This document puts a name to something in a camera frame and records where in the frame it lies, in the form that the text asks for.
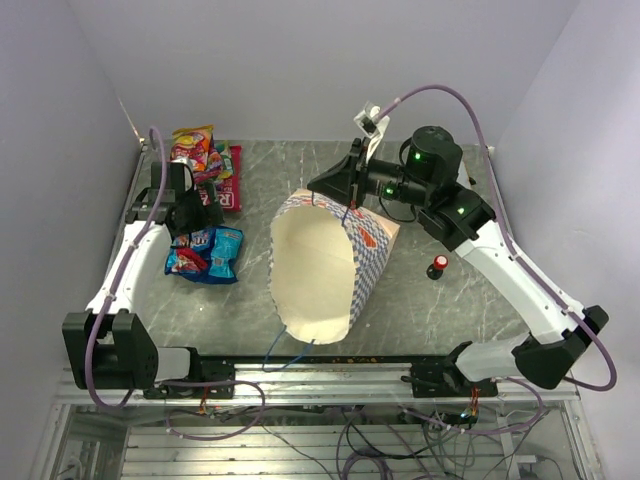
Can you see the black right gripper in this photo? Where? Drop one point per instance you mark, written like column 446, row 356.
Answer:
column 348, row 181

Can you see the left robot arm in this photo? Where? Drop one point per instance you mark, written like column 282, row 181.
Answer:
column 107, row 344

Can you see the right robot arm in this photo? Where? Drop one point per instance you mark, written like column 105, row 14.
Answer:
column 426, row 177

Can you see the blue snack bag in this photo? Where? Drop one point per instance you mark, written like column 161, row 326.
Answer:
column 221, row 259

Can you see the red emergency stop button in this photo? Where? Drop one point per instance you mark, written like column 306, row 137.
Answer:
column 436, row 269

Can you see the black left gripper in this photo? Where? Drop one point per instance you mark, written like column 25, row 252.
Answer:
column 208, row 216

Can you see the red pink candy bag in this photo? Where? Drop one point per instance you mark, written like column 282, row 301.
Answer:
column 214, row 164

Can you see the green candy bag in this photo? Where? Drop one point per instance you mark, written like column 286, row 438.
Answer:
column 227, row 168

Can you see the aluminium frame rail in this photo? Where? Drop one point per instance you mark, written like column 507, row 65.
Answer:
column 327, row 384

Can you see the blue checkered paper bag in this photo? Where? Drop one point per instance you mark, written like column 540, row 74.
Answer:
column 325, row 261

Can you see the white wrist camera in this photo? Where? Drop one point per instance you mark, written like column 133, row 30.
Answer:
column 370, row 121
column 181, row 175

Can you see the red REAL crisps bag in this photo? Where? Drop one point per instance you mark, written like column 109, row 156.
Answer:
column 228, row 190

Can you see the blue M&M's candy bag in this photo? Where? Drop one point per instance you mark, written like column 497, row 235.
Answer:
column 198, row 241

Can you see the small red crunch packet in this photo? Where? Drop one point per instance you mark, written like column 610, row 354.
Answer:
column 187, row 261

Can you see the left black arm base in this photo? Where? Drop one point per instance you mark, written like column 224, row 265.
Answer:
column 210, row 372

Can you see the orange Fox's candy bag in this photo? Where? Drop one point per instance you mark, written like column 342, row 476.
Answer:
column 192, row 144

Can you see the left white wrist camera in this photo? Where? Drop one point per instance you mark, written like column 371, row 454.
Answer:
column 181, row 175

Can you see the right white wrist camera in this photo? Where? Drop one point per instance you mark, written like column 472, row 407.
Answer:
column 370, row 121

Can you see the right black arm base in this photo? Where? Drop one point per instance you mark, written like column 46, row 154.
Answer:
column 436, row 377

